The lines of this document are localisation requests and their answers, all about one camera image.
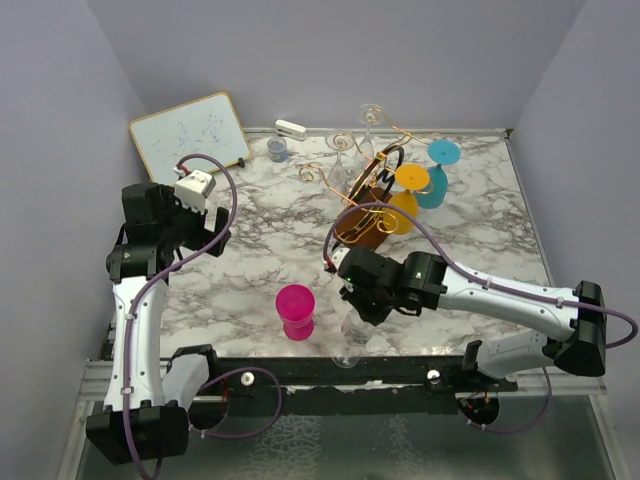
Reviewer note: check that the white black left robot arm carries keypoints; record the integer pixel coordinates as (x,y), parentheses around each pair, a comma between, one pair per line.
(145,410)

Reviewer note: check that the small clear blue cup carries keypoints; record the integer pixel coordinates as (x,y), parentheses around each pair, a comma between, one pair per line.
(278,149)

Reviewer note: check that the white whiteboard eraser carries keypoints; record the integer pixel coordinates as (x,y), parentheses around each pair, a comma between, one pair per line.
(290,130)

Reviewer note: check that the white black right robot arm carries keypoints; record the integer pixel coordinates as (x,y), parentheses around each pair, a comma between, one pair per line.
(564,327)

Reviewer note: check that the small whiteboard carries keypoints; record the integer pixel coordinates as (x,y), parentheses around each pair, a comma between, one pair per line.
(208,126)

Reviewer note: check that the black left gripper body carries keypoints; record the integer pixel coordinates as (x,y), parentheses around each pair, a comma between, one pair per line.
(183,224)

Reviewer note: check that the blue plastic wine glass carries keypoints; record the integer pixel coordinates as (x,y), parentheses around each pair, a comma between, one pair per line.
(443,153)

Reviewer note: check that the gold wire wine glass rack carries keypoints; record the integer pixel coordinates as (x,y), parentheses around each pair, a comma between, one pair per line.
(369,194)

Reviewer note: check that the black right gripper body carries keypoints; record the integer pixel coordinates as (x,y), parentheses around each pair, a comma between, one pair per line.
(375,305)

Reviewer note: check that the clear wine glass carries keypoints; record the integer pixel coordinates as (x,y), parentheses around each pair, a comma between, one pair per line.
(370,115)

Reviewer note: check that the yellow plastic wine glass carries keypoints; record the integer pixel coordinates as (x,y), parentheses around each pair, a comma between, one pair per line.
(411,178)

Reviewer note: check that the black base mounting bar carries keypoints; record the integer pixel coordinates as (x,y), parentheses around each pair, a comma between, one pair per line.
(316,386)

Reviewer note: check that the pink plastic wine glass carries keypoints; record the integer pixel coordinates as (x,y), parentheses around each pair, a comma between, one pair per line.
(295,305)

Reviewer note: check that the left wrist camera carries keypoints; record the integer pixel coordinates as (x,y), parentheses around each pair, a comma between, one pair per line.
(193,190)

